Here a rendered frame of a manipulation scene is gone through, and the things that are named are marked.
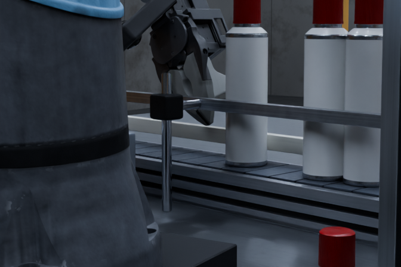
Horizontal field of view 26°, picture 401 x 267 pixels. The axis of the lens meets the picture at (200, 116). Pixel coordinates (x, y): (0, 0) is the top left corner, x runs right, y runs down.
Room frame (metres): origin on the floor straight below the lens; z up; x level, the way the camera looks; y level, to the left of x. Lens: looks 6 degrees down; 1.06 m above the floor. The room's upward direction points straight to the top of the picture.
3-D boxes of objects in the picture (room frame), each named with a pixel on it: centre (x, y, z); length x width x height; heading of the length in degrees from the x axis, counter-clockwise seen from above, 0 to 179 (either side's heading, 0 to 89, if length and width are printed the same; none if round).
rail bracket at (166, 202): (1.03, 0.03, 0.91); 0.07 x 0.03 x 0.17; 134
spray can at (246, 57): (1.06, -0.06, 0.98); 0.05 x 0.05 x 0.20
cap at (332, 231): (0.79, -0.13, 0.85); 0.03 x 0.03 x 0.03
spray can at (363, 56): (0.93, -0.18, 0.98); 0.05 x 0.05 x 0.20
